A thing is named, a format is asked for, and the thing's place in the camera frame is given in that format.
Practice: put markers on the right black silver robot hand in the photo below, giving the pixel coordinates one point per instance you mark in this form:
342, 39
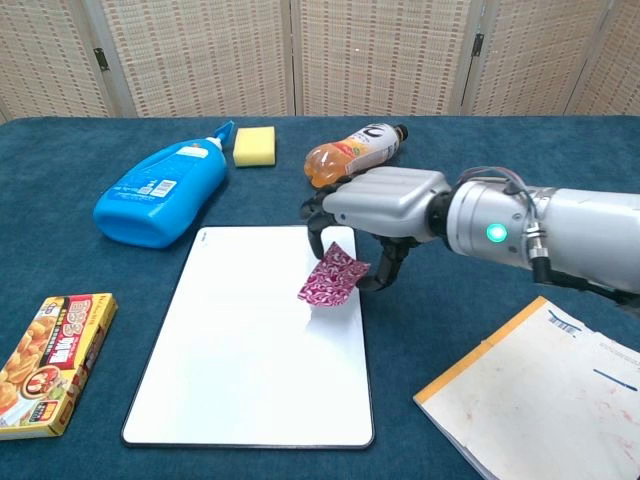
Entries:
385, 200

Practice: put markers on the pink patterned packet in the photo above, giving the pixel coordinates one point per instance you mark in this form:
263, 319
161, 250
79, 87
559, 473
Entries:
332, 277

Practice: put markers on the orange drink plastic bottle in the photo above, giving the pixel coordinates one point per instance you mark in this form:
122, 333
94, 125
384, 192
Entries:
345, 152

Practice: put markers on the yellow sponge block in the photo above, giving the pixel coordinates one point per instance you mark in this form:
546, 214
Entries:
255, 146

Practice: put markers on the white magnetic board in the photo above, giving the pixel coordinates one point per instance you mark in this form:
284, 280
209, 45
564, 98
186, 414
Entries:
240, 350

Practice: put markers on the blue detergent pump bottle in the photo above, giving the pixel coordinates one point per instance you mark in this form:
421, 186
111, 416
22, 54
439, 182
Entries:
160, 195

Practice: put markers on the woven bamboo folding screen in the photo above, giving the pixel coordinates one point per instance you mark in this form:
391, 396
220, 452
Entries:
200, 55

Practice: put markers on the yellow edged paper notepad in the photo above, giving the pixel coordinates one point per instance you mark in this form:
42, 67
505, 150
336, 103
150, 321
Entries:
540, 400

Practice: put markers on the dark blue table cloth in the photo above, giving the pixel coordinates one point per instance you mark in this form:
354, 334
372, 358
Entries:
50, 200

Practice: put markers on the yellow red curry box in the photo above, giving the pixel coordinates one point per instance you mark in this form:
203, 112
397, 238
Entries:
45, 365

